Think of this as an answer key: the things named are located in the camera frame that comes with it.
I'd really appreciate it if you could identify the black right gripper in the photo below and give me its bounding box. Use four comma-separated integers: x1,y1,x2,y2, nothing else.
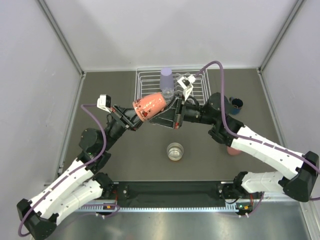
149,93,217,130

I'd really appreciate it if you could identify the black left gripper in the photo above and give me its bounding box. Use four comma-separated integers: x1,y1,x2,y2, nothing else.
101,104,153,151

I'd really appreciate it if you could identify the pink handled mug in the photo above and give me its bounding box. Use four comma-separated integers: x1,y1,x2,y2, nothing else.
132,92,167,122

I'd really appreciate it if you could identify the clear plastic cup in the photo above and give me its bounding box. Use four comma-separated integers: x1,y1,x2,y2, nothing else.
161,87,175,102

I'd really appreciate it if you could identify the steel insulated tumbler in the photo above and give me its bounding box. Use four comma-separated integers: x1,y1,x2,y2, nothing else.
166,142,184,161

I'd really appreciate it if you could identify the lavender plastic cup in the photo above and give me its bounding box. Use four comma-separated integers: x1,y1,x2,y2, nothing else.
159,67,174,92

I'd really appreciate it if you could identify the pink plastic cup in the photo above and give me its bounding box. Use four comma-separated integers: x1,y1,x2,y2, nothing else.
227,147,242,156

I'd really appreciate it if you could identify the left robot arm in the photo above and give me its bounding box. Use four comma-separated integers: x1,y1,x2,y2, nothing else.
16,105,148,240

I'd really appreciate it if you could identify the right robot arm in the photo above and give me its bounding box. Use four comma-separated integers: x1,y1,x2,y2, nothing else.
144,92,319,202

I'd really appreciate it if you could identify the dark blue mug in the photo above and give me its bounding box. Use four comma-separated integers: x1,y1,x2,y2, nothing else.
229,97,244,115

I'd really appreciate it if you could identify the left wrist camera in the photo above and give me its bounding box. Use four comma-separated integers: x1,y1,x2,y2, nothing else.
96,94,112,113

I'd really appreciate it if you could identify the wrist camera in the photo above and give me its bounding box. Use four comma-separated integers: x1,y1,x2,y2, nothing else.
176,75,196,101
96,94,112,113

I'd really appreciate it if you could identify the white wire dish rack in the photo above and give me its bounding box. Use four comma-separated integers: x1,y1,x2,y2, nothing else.
134,65,212,105

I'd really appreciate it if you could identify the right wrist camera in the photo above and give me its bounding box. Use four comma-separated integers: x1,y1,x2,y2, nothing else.
176,75,196,101

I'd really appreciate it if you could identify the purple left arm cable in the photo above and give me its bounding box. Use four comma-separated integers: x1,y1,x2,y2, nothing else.
17,104,121,237

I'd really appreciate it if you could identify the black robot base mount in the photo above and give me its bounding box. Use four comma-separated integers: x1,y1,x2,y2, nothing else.
112,181,262,217

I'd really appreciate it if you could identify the slotted cable duct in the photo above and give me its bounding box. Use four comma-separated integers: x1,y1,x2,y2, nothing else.
76,203,239,213

